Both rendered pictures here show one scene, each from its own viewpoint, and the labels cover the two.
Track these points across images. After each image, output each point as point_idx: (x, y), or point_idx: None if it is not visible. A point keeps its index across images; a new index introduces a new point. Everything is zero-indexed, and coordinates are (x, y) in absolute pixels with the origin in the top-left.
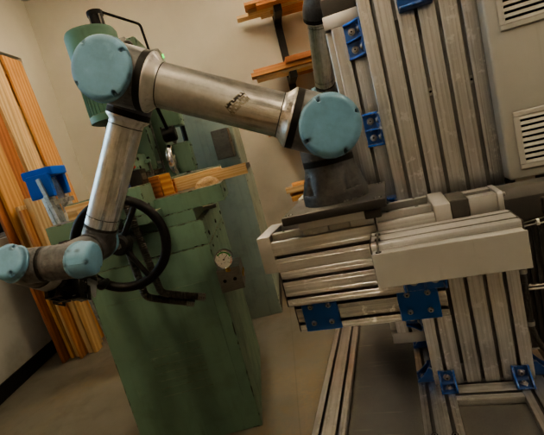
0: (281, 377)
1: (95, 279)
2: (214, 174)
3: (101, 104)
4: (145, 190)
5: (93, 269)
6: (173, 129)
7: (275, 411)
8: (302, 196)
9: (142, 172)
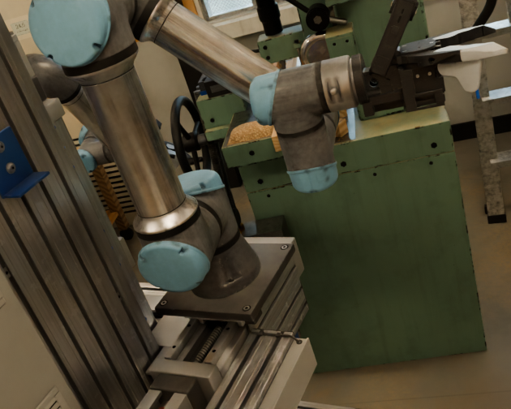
0: (393, 385)
1: (170, 157)
2: None
3: None
4: (212, 105)
5: None
6: (307, 16)
7: (325, 384)
8: (258, 238)
9: (214, 83)
